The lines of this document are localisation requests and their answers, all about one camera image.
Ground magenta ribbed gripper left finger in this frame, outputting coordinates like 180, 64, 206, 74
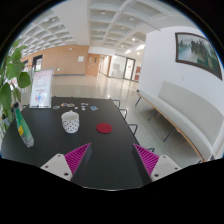
40, 142, 92, 182

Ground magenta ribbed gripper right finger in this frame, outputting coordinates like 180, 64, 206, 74
132, 142, 183, 183

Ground green plastic water bottle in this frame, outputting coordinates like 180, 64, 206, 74
14, 102, 34, 148

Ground white polka dot mug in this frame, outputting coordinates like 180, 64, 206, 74
61, 110, 79, 133

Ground black chair nearest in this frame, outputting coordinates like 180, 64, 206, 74
128, 124, 138, 135

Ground black chair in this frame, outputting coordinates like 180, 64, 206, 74
112, 99, 121, 108
128, 124, 138, 135
119, 109, 127, 119

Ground red round coaster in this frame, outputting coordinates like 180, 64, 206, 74
96, 123, 112, 134

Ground black chair middle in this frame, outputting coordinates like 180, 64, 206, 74
119, 109, 127, 119

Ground yellow round coaster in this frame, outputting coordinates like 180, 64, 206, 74
67, 103, 75, 108

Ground green round coaster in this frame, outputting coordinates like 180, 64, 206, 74
53, 106, 60, 110

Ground black chair far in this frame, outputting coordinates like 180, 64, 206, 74
112, 99, 121, 108

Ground long white bench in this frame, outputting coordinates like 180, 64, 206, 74
137, 81, 224, 161

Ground acrylic sign stand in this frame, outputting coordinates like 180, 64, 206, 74
30, 70, 53, 108

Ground green leafy potted plant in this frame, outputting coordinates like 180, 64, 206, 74
0, 40, 31, 133

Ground framed landscape painting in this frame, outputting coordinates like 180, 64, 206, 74
175, 32, 222, 80

